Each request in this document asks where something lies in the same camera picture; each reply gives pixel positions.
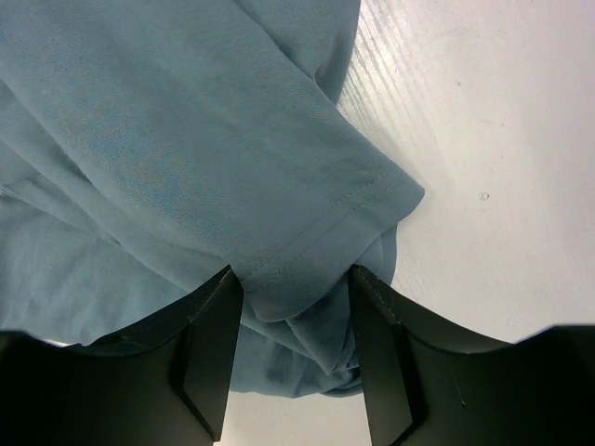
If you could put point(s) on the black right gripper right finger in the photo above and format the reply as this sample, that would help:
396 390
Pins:
430 381

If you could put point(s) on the grey-blue t shirt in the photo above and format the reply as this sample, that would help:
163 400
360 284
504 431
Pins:
146 145

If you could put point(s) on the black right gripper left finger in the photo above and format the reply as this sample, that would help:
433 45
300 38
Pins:
163 380

